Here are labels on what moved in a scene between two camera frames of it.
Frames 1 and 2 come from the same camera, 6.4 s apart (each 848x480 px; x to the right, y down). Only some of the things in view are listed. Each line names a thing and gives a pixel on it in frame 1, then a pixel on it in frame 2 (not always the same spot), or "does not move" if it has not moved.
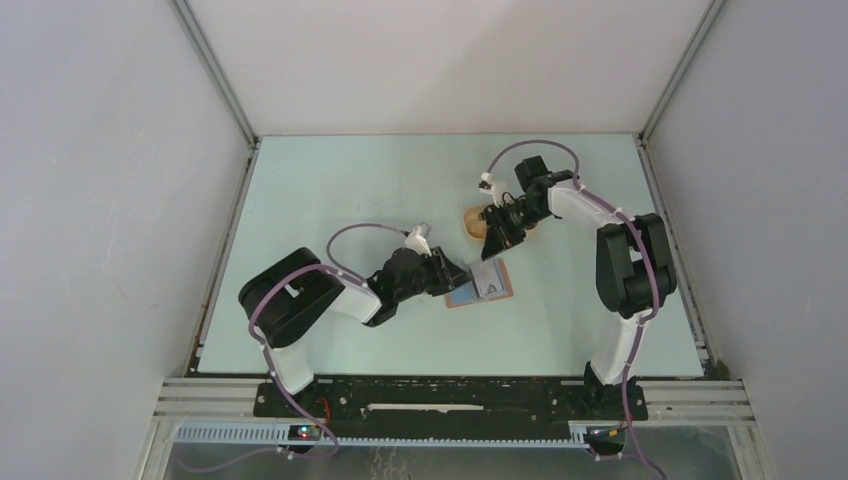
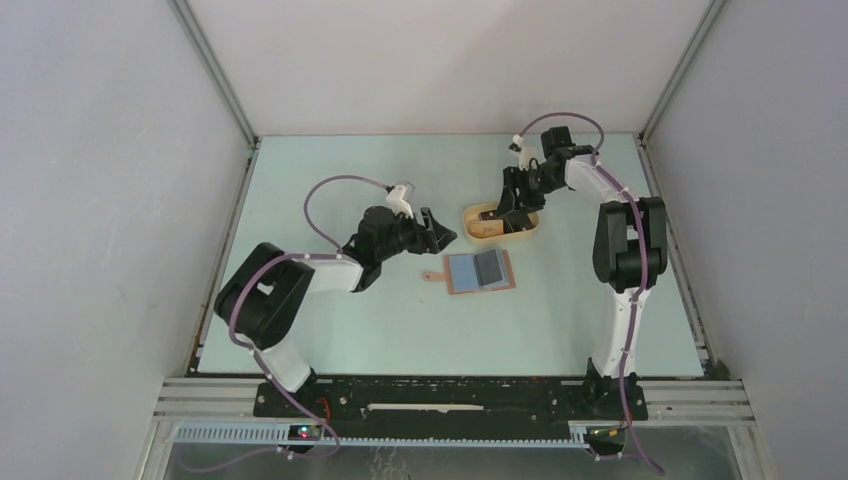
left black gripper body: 419,284 -> 404,236
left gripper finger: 443,273 -> 444,236
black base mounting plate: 460,410 does not move
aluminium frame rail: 674,400 does not move
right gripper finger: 499,237 -> 514,219
